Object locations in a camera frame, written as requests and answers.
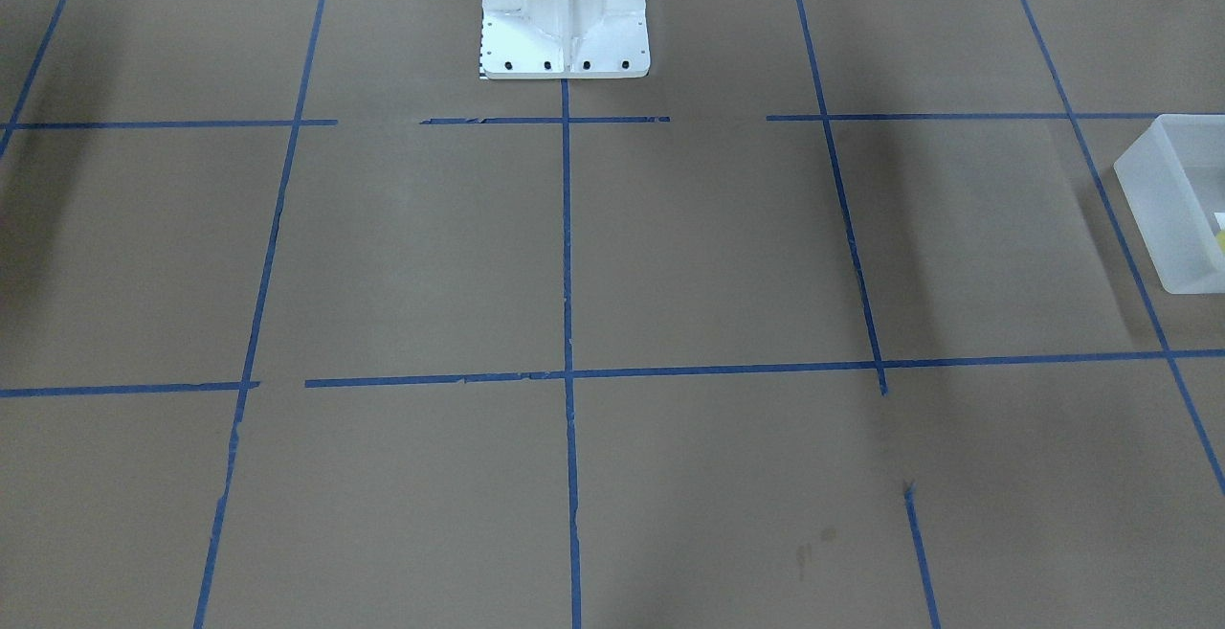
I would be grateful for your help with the clear plastic box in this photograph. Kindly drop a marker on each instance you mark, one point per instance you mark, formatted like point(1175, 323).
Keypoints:
point(1172, 181)

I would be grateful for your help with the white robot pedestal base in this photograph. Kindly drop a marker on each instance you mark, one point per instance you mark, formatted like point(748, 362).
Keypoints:
point(564, 39)

